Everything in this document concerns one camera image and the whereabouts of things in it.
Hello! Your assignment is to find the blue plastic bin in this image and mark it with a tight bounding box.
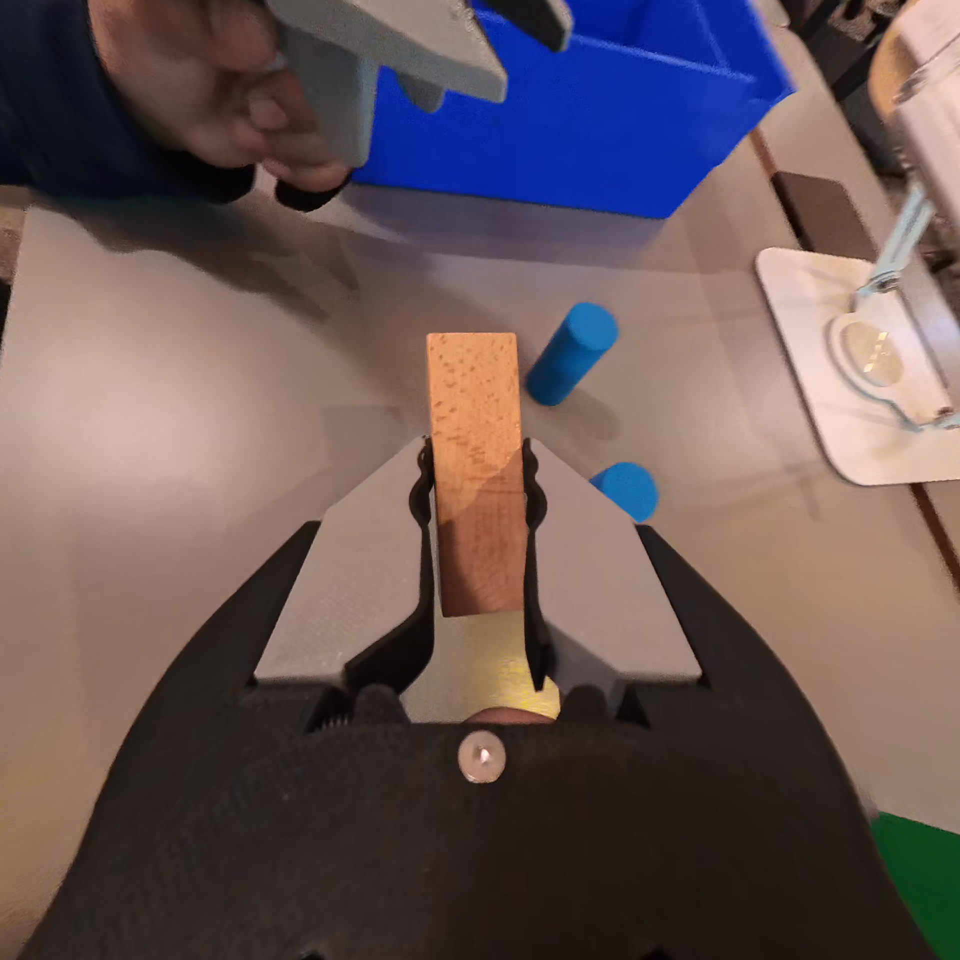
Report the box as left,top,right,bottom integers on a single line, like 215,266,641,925
351,0,796,221

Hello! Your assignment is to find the blue cylinder block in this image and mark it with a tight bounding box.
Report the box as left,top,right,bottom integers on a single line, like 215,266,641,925
588,462,660,524
525,301,621,408

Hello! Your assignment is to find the person's left hand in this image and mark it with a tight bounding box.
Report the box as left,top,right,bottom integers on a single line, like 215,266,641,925
88,0,354,192

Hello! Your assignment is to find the person's left forearm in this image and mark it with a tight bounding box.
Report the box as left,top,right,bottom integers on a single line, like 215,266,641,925
0,0,256,205

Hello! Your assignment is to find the wooden arch block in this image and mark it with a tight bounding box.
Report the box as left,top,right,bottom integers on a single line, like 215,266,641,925
426,332,526,618

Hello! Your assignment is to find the white document stand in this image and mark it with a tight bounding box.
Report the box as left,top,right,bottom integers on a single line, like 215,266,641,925
753,0,960,489

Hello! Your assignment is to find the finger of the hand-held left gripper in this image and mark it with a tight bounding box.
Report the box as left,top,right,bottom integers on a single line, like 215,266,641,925
266,0,511,115
480,0,576,54

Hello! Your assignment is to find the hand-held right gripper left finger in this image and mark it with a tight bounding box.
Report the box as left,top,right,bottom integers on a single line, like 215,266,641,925
253,437,438,697

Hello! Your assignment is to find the green plastic bin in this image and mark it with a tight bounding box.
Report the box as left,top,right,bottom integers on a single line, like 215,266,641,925
870,811,960,957

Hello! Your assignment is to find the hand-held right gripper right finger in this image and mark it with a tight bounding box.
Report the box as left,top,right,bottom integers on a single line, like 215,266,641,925
522,437,704,695

